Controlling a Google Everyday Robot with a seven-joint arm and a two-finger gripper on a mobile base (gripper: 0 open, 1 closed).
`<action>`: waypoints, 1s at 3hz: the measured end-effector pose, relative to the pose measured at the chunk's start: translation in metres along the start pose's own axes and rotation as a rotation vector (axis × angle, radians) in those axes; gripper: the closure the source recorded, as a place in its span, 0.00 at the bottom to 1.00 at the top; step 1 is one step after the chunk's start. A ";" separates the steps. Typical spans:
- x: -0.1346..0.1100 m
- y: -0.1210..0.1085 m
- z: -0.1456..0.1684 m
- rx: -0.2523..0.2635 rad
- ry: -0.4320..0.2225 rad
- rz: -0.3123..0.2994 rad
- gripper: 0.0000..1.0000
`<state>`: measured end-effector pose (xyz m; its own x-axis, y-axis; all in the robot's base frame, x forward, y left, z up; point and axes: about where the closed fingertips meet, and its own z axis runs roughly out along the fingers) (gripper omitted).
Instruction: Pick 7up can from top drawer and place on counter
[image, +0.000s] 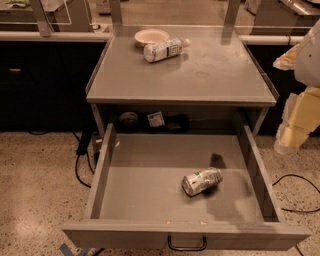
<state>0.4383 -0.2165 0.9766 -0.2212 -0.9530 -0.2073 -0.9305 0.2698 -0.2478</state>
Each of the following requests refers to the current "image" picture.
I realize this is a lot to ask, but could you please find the blue tape strip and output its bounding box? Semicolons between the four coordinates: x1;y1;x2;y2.
60;244;90;256

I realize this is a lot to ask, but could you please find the white ceramic bowl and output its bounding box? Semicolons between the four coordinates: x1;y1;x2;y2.
134;29;169;46

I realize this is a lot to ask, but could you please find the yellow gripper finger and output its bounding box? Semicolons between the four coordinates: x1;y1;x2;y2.
273;45;299;70
274;87;320;154

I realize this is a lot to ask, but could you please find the white horizontal rail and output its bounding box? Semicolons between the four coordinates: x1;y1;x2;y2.
0;31;303;45

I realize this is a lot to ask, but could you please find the grey open top drawer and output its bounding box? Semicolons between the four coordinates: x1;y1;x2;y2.
63;123;310;250

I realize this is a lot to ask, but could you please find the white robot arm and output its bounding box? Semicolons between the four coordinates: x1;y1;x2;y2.
273;21;320;154

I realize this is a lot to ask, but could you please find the black cable on floor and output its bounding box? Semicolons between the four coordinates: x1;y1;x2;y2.
272;173;320;214
71;130;98;189

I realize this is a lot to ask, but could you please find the clear plastic water bottle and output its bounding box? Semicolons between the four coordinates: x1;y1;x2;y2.
143;38;191;63

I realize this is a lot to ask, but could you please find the silver green 7up can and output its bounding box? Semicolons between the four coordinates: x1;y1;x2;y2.
181;167;223;197

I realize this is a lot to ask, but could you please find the grey counter cabinet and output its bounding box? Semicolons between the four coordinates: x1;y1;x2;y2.
85;23;280;138

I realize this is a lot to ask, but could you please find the white label tag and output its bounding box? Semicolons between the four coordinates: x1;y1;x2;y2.
147;112;165;128

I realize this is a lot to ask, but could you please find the black cable on floor right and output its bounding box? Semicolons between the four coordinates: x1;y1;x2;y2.
272;173;320;214

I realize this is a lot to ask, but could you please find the black drawer handle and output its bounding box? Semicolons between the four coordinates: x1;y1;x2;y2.
167;235;207;252

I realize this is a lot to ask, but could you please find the black cable on floor left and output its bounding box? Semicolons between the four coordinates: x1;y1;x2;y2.
71;130;98;189

